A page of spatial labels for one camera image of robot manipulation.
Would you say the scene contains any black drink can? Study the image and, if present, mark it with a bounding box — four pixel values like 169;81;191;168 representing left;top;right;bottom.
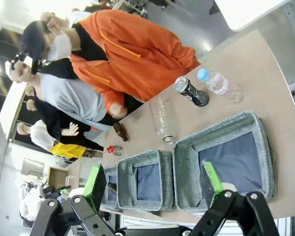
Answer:
173;76;210;108

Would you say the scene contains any black white head camera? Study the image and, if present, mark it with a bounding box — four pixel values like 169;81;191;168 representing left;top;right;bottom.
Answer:
4;51;34;74

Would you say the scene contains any large clear plastic bottle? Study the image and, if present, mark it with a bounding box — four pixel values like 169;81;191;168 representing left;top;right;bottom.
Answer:
148;95;176;145

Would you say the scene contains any crushed red soda can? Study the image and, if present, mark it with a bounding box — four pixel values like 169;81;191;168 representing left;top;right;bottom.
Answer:
106;145;123;156

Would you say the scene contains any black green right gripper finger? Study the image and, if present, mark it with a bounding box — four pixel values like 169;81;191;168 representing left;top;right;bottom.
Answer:
190;161;280;236

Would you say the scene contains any white face mask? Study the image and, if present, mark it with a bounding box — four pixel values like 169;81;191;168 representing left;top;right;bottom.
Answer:
47;29;72;59

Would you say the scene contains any white background table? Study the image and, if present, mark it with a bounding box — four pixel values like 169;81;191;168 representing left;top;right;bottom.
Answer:
212;0;292;32

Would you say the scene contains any gray shirt mannequin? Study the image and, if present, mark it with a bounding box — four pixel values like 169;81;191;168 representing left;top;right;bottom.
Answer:
9;59;114;128

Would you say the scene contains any white coverall mannequin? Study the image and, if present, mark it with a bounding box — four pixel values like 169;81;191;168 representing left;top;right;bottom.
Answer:
16;120;56;150

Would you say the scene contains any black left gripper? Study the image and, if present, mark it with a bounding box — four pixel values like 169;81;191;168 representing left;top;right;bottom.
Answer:
29;164;118;236

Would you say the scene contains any white Can label card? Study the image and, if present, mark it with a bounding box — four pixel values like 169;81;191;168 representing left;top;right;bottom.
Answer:
221;182;237;191

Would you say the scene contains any black cap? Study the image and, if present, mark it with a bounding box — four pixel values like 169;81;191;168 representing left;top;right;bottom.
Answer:
19;21;48;74

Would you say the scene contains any person's right forearm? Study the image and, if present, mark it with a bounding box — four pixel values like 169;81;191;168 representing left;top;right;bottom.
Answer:
98;83;125;111

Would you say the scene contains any brown glass bottle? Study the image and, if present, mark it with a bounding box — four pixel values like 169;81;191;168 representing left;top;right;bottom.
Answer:
107;182;118;195
112;122;129;143

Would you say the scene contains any large gray fabric can basket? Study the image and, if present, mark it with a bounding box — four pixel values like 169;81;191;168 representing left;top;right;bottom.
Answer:
172;110;278;213

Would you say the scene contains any gray fabric plastic basket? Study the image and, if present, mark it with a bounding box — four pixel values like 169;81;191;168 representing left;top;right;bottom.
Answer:
116;149;176;211

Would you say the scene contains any open cardboard box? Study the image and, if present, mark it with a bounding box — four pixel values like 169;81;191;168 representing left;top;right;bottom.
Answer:
48;166;69;186

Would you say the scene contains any person's right hand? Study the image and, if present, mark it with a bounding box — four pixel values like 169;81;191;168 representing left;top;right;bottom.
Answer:
109;102;128;118

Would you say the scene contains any yellow garment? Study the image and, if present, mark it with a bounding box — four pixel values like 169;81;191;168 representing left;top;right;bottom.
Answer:
48;144;87;159

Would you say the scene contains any person in orange hoodie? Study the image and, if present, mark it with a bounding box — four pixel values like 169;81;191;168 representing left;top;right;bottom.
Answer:
19;9;202;118

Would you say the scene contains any gray fabric bottle basket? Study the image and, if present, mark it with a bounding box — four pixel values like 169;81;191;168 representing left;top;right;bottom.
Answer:
100;165;118;209

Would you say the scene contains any small blue-capped water bottle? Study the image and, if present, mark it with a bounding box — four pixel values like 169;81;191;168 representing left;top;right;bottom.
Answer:
196;68;242;103

